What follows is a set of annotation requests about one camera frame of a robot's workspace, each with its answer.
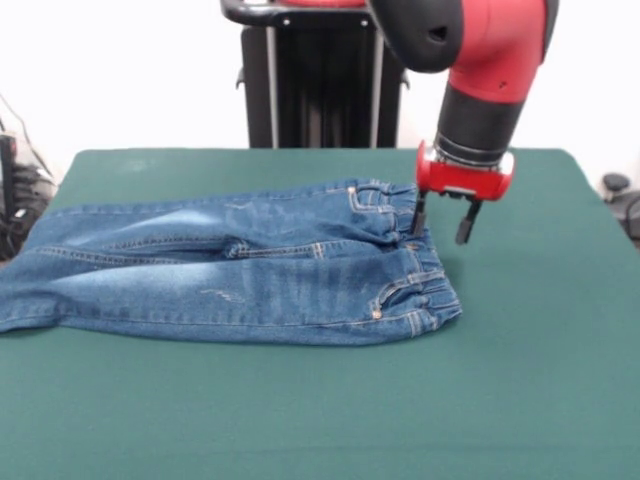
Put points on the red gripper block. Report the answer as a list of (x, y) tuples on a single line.
[(465, 180)]

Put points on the blue denim jeans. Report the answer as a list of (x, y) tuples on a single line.
[(250, 270)]

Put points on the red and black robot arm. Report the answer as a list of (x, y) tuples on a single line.
[(475, 75)]

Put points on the black chair base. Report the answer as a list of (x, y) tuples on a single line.
[(622, 197)]

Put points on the dark green table cloth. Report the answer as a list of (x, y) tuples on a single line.
[(300, 400)]

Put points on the black electronics box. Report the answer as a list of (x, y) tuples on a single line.
[(7, 170)]

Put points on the black robot pedestal stand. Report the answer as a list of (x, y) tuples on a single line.
[(320, 85)]

